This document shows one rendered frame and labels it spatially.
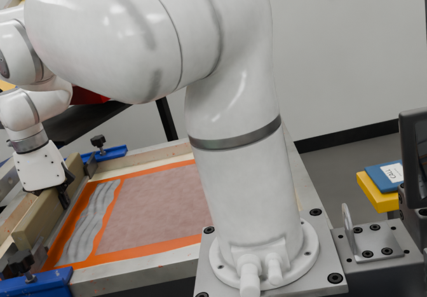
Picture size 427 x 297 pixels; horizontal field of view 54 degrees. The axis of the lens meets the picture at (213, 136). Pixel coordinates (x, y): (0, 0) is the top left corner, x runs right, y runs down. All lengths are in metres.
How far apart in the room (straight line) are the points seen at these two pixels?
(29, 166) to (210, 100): 0.72
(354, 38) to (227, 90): 2.73
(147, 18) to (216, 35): 0.06
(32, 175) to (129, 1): 0.79
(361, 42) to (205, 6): 2.80
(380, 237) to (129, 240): 0.58
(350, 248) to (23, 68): 0.45
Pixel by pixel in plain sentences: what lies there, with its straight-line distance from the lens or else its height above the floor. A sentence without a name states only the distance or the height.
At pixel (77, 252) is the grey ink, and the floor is 0.96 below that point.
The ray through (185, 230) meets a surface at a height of 0.96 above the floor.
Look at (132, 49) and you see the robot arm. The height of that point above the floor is 1.41.
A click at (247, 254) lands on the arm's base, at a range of 0.44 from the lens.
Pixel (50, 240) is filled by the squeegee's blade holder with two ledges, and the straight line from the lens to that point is 1.00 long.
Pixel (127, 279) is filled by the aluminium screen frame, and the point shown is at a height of 0.98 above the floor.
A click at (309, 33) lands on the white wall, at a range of 3.00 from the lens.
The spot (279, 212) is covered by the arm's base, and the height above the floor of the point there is 1.21.
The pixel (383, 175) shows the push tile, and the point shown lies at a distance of 0.94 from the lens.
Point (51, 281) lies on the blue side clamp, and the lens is 0.84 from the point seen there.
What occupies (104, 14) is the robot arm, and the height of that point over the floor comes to 1.43.
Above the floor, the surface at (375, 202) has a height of 0.95.
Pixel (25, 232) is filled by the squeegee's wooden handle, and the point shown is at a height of 1.05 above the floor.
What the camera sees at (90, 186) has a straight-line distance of 1.27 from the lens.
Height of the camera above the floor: 1.45
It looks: 22 degrees down
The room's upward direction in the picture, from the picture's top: 15 degrees counter-clockwise
